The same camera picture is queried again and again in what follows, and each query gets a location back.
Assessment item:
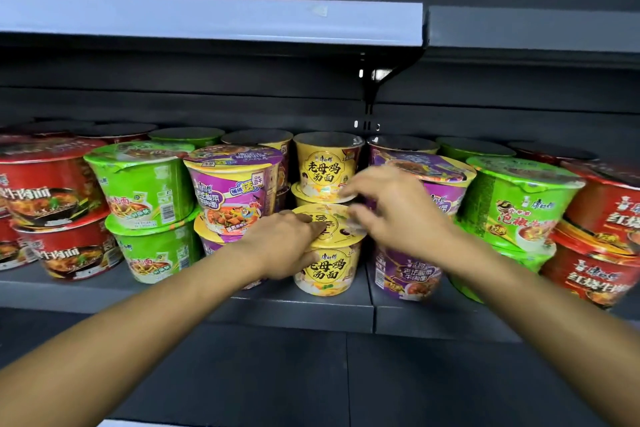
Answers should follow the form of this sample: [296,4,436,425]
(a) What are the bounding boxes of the person's left hand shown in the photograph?
[239,210,329,282]

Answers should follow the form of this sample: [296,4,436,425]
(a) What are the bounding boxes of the person's right hand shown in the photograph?
[339,165,460,268]

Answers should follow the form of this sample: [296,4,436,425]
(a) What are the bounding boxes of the dark metal store shelving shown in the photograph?
[0,0,640,427]

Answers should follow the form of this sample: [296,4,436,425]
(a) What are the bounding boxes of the person's right forearm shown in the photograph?
[439,236,640,427]

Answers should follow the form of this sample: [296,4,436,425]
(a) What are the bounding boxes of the person's left forearm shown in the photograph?
[0,246,266,427]

